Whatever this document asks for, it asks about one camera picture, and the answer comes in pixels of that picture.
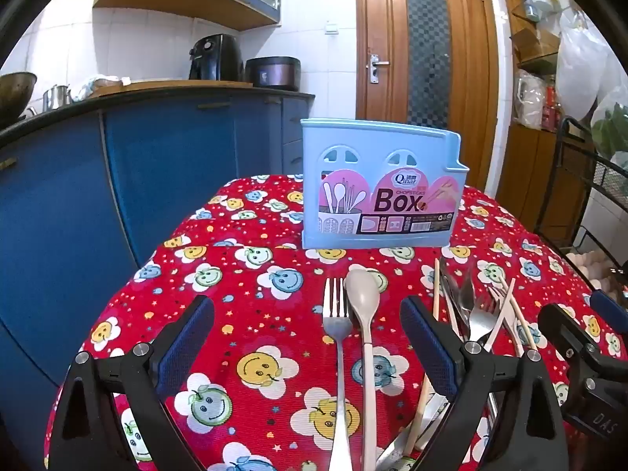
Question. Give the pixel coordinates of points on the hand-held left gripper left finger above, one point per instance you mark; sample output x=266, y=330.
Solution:
x=189, y=338

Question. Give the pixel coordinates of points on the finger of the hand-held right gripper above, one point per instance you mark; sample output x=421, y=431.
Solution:
x=569, y=333
x=601, y=300

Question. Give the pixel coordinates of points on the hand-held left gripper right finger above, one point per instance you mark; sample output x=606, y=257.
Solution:
x=427, y=341

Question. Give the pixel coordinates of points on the metal fork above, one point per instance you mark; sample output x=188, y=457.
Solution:
x=483, y=321
x=338, y=378
x=451, y=294
x=422, y=431

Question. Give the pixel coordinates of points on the beige fork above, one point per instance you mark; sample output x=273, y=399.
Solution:
x=498, y=304

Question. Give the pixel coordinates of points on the beige spoon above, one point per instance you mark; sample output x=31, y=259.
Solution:
x=363, y=294

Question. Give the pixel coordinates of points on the light blue utensil box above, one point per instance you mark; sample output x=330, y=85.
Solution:
x=343, y=157

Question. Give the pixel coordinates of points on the pile of eggs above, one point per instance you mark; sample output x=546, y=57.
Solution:
x=593, y=267

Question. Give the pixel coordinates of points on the red smiley flower tablecloth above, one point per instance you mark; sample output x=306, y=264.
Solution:
x=245, y=304

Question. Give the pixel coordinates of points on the wooden shelf unit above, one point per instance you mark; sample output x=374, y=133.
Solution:
x=530, y=167

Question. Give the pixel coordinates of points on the plastic bag with greens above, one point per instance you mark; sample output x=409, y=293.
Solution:
x=611, y=127

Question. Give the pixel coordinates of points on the blue lower kitchen cabinets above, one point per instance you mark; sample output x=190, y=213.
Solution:
x=73, y=206

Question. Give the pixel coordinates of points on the white plastic bag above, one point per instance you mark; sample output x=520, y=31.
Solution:
x=581, y=64

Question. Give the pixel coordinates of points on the cardboard box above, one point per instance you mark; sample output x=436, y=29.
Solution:
x=532, y=44

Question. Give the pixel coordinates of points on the white cloth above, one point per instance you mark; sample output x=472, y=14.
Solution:
x=93, y=86

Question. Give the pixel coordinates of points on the metal cup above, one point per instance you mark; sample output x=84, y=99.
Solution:
x=56, y=98

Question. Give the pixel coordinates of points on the dark rice cooker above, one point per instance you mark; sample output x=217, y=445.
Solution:
x=272, y=73

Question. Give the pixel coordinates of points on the black air fryer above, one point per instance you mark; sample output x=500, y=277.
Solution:
x=216, y=56

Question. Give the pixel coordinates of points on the metal wok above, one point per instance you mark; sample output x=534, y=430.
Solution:
x=14, y=93

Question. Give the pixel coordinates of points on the glass jar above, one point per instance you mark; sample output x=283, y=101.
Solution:
x=530, y=5

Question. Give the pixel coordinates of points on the wooden door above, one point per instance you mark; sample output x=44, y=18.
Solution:
x=382, y=19

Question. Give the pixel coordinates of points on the white light switch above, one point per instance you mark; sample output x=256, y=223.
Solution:
x=331, y=28

